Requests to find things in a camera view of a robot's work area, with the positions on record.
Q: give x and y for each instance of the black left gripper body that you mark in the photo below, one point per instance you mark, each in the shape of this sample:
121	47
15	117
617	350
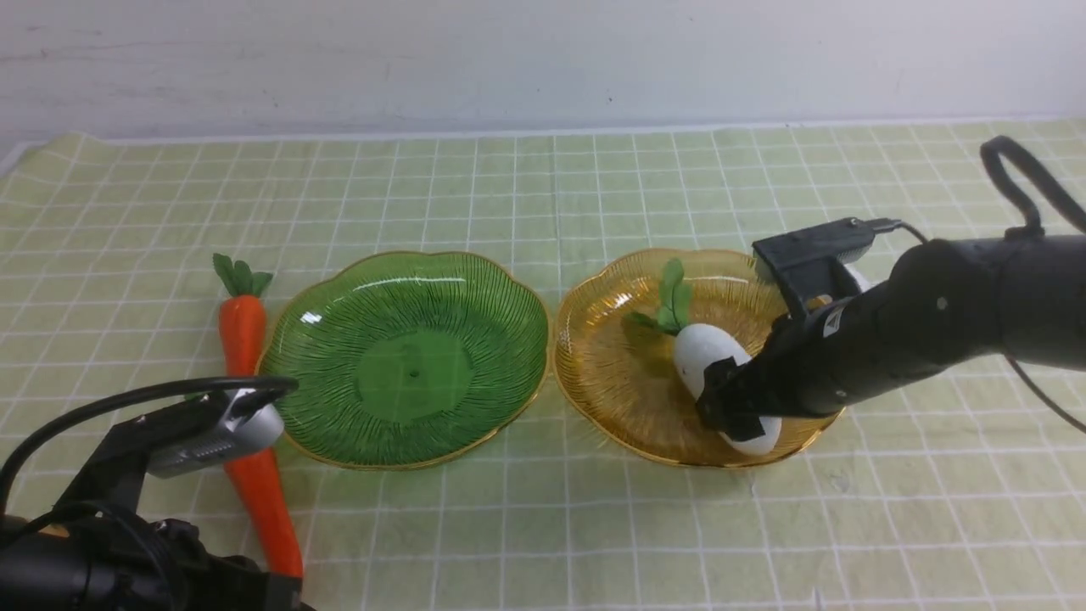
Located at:
122	575

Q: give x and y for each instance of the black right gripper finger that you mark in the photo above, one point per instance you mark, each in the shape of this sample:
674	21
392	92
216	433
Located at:
737	426
727	383

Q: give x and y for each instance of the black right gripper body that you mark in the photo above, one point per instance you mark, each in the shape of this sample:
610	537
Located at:
851	351

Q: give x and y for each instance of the white toy radish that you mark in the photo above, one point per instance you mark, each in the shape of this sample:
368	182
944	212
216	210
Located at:
862	283
696	345

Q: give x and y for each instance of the orange toy carrot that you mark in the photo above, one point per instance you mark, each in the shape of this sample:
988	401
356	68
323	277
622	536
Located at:
256	479
242	318

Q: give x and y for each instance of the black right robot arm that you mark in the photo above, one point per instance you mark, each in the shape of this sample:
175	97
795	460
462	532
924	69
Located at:
945	303

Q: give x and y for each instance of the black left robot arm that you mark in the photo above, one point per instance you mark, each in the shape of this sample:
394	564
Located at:
47	570

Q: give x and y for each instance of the amber ribbed plastic plate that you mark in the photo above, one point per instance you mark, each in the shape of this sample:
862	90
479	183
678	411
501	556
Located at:
619	374

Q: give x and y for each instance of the green checked tablecloth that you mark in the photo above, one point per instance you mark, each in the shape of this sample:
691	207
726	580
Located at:
964	493

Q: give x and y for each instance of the green ribbed plastic plate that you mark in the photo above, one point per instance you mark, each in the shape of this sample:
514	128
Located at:
406	360

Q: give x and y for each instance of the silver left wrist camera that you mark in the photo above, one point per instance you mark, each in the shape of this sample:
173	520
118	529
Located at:
202	431

